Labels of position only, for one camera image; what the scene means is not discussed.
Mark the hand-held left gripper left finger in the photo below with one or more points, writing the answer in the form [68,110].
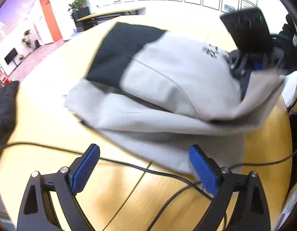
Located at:
[87,166]

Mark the black bin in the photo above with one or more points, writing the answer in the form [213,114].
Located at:
[37,43]

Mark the person's right hand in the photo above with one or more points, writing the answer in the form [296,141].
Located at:
[289,33]

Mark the tall potted plant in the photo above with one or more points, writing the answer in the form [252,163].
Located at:
[27,41]

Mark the small potted plant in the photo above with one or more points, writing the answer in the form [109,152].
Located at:
[21,57]

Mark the yellow folding table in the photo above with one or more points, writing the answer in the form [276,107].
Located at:
[107,14]

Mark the beige and black jacket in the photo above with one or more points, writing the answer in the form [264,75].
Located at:
[174,81]

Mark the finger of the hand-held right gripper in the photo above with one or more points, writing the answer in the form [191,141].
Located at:
[245,86]
[257,65]

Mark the folded black clothes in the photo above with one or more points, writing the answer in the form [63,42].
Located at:
[5,115]

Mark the black television on stand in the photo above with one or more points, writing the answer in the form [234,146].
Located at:
[11,55]

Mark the orange door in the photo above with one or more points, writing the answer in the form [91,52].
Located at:
[51,21]

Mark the green potted plant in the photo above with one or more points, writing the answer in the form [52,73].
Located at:
[78,2]

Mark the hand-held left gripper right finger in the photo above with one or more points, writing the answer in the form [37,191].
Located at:
[203,168]

